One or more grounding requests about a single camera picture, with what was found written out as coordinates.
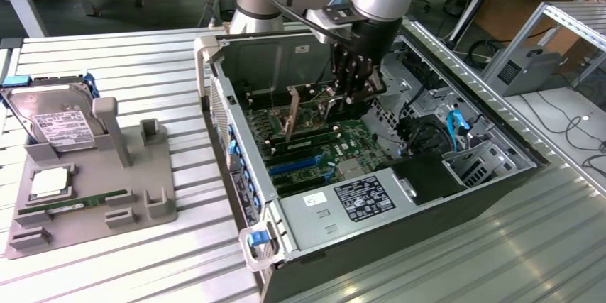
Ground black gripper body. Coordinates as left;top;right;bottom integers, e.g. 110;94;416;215
348;17;405;70

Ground graphics card with metal bracket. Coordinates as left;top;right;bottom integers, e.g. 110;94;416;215
281;84;377;143

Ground metal drive cage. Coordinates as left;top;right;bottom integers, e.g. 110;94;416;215
372;56;429;130

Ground green motherboard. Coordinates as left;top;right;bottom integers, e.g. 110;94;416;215
238;84;393;199

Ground black RAM stick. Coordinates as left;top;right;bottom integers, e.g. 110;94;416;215
269;131;340;152

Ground black slanted pole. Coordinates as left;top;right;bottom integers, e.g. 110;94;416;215
445;0;512;44

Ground silver chipset heatsink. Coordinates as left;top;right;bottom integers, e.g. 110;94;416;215
337;160;367;180

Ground metal disk bay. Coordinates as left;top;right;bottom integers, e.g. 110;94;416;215
441;139;519;189

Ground grey computer tower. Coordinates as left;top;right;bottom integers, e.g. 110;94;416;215
493;47;564;97

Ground grey power supply unit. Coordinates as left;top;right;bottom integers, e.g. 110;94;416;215
277;169;420;251

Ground open black PC case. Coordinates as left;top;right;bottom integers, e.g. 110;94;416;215
192;15;551;303

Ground grey parts rack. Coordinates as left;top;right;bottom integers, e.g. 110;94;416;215
1;97;180;260

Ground hard disk in blue caddy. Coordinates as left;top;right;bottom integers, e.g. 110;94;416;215
0;72;108;152

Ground green RAM stick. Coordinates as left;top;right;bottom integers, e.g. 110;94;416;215
22;190;128;214

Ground silver CPU chip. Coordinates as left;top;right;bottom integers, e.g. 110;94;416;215
27;167;70;200

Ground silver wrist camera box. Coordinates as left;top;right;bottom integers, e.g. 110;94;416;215
304;3;368;45

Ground black power wire bundle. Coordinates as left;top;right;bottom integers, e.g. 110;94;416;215
396;117;451;158

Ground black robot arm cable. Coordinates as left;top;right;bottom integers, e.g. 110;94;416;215
265;0;363;47

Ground blue disk wire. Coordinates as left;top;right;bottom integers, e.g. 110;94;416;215
445;109;471;154

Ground aluminium profile frame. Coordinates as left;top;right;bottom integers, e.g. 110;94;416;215
476;0;606;100

